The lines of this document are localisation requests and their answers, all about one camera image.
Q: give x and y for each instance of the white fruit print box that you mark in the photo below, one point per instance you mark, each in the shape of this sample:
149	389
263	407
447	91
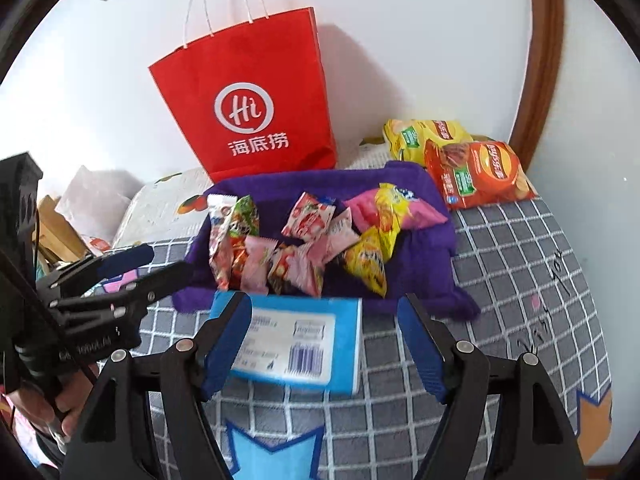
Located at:
160	205

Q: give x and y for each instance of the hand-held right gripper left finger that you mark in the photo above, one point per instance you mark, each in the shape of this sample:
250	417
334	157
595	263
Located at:
230	345

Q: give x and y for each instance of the yellow chip bag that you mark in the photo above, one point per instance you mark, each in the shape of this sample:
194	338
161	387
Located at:
410	137

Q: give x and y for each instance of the blue star sticker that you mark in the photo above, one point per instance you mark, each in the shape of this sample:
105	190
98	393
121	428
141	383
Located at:
270	460

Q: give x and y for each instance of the orange chip bag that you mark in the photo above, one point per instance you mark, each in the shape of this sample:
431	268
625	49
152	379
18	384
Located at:
485	175

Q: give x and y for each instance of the light wooden furniture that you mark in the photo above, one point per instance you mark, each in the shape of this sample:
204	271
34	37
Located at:
52	230

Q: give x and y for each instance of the pink and yellow snack bag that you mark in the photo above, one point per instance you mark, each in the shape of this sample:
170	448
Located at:
415	212

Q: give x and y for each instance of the purple cloth tray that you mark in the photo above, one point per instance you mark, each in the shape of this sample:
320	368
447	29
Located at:
425	250

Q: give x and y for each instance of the blue tissue box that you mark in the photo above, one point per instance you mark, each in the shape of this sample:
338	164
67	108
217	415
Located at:
310	340

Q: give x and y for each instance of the red paper bag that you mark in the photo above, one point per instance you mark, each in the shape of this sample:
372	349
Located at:
250	75

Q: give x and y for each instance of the green snack packet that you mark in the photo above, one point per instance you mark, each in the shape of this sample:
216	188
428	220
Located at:
245	220

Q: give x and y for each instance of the brown wooden door frame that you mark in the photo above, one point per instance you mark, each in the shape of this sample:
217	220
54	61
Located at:
540	60

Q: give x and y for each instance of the pile of small snack packets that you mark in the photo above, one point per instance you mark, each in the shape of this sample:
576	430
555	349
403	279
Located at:
310	220

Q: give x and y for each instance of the orange star sticker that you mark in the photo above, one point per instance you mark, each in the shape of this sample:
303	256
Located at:
595	420

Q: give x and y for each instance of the person's left hand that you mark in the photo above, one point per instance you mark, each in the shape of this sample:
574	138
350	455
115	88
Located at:
35	405

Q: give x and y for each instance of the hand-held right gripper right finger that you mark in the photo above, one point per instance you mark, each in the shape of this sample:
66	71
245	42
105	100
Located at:
422	350

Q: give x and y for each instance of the white plastic bag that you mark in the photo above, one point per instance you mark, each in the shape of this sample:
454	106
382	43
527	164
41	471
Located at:
95	195

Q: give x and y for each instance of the yellow snack packet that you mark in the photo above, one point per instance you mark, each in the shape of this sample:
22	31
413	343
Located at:
367	260

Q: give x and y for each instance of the grey checked tablecloth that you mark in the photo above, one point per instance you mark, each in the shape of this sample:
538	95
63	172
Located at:
380	420

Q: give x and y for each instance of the pink round sticker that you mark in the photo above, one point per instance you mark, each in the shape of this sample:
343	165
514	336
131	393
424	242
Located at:
535	303

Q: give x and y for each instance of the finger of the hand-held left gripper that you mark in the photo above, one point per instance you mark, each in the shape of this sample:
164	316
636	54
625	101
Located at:
127	260
165	277

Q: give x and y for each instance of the pink star sticker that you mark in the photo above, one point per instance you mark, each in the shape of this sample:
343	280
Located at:
120	284

